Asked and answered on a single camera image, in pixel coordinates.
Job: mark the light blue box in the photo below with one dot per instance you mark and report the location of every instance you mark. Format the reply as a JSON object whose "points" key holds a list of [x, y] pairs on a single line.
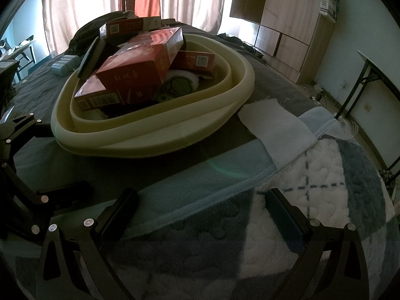
{"points": [[65, 65]]}

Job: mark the red box with code label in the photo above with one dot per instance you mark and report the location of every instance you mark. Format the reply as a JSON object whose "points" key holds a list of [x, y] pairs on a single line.
{"points": [[131, 26], [187, 61]]}

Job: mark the wall socket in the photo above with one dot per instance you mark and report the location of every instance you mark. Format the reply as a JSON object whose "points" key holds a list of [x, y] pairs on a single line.
{"points": [[345, 86], [368, 107]]}

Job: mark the red box with barcode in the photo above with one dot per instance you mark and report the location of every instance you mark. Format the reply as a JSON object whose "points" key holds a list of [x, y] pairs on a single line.
{"points": [[90, 95]]}

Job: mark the dark box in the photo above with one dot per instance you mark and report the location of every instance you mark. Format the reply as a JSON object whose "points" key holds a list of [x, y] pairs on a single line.
{"points": [[90, 56]]}

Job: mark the white hanging bag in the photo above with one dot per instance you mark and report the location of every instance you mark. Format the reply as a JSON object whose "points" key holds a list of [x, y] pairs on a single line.
{"points": [[329, 6]]}

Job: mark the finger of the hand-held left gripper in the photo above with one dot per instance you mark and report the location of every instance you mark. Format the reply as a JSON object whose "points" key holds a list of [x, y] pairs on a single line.
{"points": [[31, 125], [68, 195]]}

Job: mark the white sock in basin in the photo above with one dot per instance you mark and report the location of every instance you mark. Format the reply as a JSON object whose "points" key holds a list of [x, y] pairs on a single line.
{"points": [[178, 87]]}

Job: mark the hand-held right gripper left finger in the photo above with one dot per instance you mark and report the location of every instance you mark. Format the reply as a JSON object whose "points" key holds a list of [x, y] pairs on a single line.
{"points": [[125, 206]]}

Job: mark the white curtain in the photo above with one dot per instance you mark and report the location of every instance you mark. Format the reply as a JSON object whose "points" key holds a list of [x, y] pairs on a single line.
{"points": [[78, 6]]}

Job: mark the white cloth patch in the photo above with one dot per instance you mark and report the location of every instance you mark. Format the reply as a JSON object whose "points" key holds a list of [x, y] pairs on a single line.
{"points": [[275, 125]]}

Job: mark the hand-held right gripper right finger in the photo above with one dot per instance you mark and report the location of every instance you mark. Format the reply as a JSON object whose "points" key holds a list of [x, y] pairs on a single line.
{"points": [[282, 214]]}

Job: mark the large red carton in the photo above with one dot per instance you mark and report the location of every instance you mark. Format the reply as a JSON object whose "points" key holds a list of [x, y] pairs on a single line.
{"points": [[134, 68]]}

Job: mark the wooden wardrobe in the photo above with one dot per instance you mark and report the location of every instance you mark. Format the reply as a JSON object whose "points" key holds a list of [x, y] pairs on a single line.
{"points": [[293, 22]]}

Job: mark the blue white printed blanket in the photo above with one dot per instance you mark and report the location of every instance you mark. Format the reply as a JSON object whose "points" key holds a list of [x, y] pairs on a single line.
{"points": [[328, 168]]}

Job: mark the black folding table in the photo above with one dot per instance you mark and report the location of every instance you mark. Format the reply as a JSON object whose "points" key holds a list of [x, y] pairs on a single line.
{"points": [[384, 75]]}

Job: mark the cream plastic basin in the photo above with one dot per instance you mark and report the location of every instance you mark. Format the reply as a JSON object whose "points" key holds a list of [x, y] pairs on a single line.
{"points": [[150, 137]]}

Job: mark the white folding table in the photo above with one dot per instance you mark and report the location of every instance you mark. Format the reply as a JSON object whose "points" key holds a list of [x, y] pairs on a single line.
{"points": [[18, 50]]}

